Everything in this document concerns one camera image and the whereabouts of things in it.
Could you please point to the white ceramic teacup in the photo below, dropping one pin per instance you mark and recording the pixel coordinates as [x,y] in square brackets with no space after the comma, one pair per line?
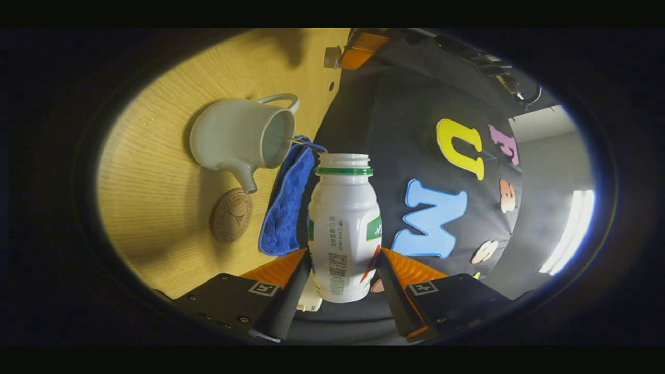
[234,135]

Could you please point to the round wooden coaster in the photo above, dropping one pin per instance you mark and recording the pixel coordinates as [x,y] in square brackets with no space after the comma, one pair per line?
[231,215]

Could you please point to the white plastic water bottle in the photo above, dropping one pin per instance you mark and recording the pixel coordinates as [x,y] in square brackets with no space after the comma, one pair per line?
[345,234]

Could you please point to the white toaster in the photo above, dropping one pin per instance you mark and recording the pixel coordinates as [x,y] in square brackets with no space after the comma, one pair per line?
[310,298]

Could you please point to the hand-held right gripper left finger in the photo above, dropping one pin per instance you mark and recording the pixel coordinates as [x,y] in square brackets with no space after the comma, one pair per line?
[288,304]

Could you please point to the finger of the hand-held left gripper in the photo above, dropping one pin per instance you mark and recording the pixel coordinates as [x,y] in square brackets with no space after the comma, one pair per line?
[361,49]

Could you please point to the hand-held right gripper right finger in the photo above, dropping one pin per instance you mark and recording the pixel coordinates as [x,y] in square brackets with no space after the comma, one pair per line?
[390,296]

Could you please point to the white teacup lid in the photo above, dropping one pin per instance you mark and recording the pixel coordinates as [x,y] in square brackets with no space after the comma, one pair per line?
[332,57]

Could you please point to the blue towel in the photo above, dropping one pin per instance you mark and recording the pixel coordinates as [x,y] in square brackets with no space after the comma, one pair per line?
[286,208]

